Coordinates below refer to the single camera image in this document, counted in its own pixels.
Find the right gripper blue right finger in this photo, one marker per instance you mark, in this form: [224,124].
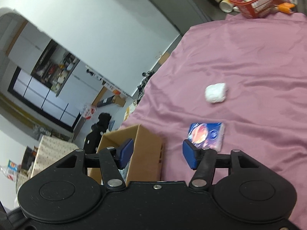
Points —
[202,162]

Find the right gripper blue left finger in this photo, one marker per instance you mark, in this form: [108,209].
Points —
[112,160]

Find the blue tissue pack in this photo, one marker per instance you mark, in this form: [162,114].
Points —
[207,135]

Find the white soft bundle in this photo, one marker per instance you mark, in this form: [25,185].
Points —
[216,93]

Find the light blue fluffy towel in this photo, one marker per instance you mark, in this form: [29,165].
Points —
[124,172]

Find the open cardboard box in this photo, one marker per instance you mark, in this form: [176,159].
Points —
[146,162]

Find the red white plastic bag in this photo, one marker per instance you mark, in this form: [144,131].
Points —
[87,111]

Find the small cardboard box on floor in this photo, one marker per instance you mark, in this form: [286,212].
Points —
[118,100]

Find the polka dot tablecloth table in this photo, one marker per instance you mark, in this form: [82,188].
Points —
[35,160]

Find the pair of grey sneakers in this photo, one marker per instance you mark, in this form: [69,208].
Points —
[141,86]

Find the pink bed sheet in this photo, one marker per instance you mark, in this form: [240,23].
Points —
[263,64]

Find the white kitchen cabinet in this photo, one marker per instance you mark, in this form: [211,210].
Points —
[54,66]

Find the black glass sliding door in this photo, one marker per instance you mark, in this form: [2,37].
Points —
[43,100]

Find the grey door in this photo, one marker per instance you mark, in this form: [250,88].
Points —
[184,14]

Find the red plastic basket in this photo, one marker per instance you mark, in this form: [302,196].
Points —
[257,1]

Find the orange bottle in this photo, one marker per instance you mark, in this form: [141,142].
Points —
[286,8]

